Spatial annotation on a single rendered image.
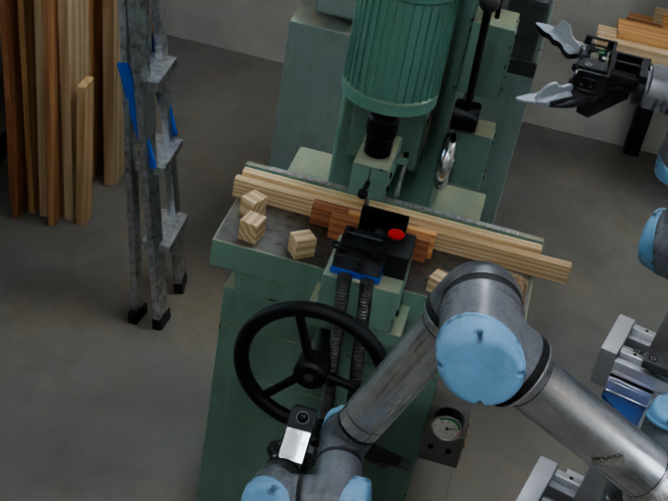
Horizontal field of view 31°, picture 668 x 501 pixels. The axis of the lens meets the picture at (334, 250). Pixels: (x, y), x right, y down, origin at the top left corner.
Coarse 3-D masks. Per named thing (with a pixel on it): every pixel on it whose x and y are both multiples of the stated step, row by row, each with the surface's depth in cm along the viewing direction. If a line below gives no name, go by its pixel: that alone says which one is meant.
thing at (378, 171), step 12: (396, 144) 231; (360, 156) 225; (396, 156) 229; (360, 168) 224; (372, 168) 223; (384, 168) 223; (360, 180) 225; (372, 180) 224; (384, 180) 224; (348, 192) 227; (372, 192) 226; (384, 192) 225
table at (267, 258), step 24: (240, 216) 233; (288, 216) 236; (216, 240) 226; (240, 240) 227; (264, 240) 228; (288, 240) 229; (336, 240) 232; (216, 264) 229; (240, 264) 228; (264, 264) 226; (288, 264) 225; (312, 264) 224; (432, 264) 230; (456, 264) 231; (312, 288) 227; (408, 288) 223; (528, 288) 229; (408, 312) 222; (384, 336) 217
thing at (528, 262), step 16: (240, 176) 237; (240, 192) 238; (272, 192) 236; (288, 192) 235; (304, 192) 236; (288, 208) 237; (304, 208) 236; (352, 208) 234; (416, 224) 233; (448, 240) 232; (464, 240) 231; (480, 240) 232; (464, 256) 233; (480, 256) 233; (496, 256) 232; (512, 256) 231; (528, 256) 230; (544, 256) 231; (528, 272) 232; (544, 272) 231; (560, 272) 230
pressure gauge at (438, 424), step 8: (448, 408) 230; (440, 416) 228; (448, 416) 228; (456, 416) 228; (432, 424) 229; (440, 424) 229; (448, 424) 229; (456, 424) 228; (432, 432) 230; (440, 432) 230; (448, 432) 230; (456, 432) 229; (448, 440) 231
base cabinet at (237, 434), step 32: (224, 352) 240; (256, 352) 238; (288, 352) 237; (224, 384) 245; (224, 416) 250; (256, 416) 247; (416, 416) 238; (224, 448) 255; (256, 448) 252; (416, 448) 242; (224, 480) 260; (384, 480) 249
